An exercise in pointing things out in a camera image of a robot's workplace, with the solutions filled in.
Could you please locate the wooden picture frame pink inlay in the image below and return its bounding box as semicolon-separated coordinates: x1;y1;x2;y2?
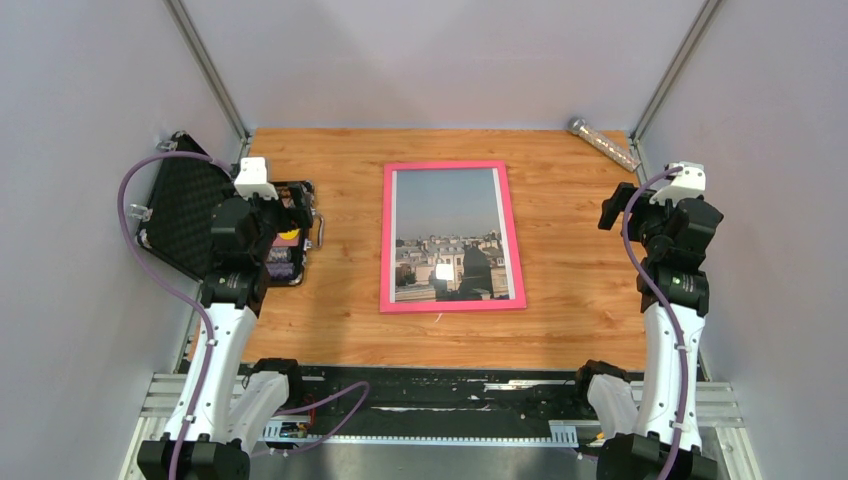
379;159;529;315

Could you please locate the clear acrylic sheet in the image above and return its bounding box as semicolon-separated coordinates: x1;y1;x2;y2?
390;166;513;305

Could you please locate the city buildings photo print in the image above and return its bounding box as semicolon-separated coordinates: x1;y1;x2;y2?
390;166;513;305

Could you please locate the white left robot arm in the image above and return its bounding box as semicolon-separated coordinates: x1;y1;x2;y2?
136;181;317;479

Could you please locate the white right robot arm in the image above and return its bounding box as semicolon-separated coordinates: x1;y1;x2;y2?
570;182;724;479

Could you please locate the yellow round chip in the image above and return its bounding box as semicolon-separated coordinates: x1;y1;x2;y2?
279;229;301;241

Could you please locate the black poker chip case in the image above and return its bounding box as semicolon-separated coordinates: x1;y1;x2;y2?
135;157;321;287

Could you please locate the glittery silver tube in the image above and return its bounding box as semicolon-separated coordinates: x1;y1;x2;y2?
566;116;641;173

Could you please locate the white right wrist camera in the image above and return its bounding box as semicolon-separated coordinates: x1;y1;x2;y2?
649;162;707;206

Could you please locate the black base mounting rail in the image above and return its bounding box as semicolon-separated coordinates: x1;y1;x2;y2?
286;365;596;438

